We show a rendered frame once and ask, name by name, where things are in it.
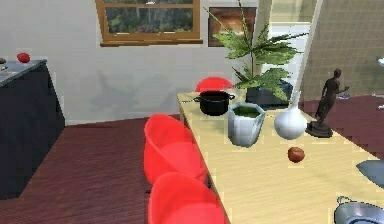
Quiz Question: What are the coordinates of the black cooking pot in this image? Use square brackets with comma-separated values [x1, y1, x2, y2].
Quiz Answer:
[192, 90, 236, 117]

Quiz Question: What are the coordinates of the white faceted pot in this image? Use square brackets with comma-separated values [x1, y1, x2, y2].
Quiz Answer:
[227, 101, 267, 148]

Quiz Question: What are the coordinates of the dark blue plant pot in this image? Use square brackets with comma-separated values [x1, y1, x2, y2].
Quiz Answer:
[245, 80, 294, 108]

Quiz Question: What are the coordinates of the grey plate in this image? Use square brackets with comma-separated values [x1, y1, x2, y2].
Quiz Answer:
[355, 159, 384, 190]

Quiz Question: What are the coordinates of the dark blue counter cabinet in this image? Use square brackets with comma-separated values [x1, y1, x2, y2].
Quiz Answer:
[0, 59, 67, 201]

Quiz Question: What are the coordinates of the red plastic chair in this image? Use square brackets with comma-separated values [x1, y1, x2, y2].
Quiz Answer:
[195, 76, 234, 93]
[143, 113, 208, 185]
[147, 171, 231, 224]

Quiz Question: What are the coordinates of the white round vase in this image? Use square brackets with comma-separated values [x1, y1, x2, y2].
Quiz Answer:
[273, 90, 308, 141]

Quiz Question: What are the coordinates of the pale wooden table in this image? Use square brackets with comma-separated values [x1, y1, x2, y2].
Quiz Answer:
[176, 88, 384, 224]

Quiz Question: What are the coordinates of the red apple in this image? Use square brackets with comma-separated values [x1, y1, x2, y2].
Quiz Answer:
[287, 146, 306, 164]

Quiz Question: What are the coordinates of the wooden framed window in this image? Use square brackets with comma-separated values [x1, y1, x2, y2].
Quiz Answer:
[95, 0, 204, 48]

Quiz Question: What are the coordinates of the red tomato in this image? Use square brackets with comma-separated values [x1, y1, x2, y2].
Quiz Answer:
[16, 52, 31, 64]

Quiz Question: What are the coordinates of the grey metal pan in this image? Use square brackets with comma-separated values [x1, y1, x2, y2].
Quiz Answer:
[333, 195, 384, 224]

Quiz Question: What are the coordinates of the framed brown picture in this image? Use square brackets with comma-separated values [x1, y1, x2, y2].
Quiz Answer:
[207, 6, 258, 48]

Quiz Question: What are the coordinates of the dark bronze statue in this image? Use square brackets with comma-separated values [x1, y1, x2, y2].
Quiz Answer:
[305, 68, 351, 139]

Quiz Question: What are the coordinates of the green house plant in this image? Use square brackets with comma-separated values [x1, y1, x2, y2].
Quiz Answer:
[205, 0, 309, 103]

